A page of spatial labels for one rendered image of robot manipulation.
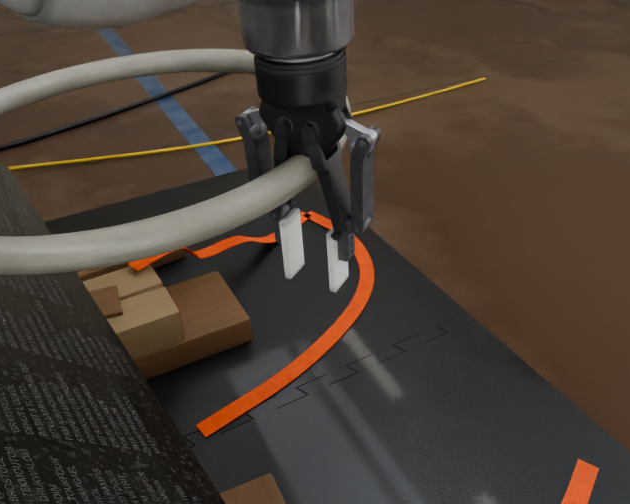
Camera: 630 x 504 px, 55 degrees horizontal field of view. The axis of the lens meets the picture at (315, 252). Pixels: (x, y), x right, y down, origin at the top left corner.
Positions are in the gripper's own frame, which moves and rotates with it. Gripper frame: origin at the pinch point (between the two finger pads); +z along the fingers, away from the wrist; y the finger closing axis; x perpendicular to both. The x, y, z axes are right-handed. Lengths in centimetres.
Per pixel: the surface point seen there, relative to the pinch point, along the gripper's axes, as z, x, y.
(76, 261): -9.5, 19.5, 9.1
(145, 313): 62, -34, 70
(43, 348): 11.5, 15.0, 27.6
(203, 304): 72, -52, 68
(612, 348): 89, -99, -33
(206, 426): 81, -24, 48
